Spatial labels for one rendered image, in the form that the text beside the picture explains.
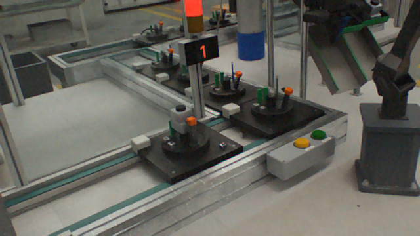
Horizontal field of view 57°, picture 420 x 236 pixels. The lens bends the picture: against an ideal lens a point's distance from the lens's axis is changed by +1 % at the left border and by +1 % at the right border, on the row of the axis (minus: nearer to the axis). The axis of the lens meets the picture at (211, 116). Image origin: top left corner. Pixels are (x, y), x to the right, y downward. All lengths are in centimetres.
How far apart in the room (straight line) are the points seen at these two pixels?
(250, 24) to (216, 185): 131
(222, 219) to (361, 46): 90
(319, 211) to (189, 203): 33
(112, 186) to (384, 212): 71
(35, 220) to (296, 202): 66
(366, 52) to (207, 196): 88
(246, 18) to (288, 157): 123
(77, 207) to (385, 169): 80
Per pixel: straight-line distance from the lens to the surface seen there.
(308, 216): 103
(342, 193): 112
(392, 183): 113
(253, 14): 216
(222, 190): 103
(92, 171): 114
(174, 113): 107
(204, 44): 119
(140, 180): 111
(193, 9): 116
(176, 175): 100
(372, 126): 103
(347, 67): 148
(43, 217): 108
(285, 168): 105
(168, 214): 96
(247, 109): 133
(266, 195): 109
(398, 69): 102
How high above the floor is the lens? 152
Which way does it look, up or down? 25 degrees down
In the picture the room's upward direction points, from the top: 5 degrees counter-clockwise
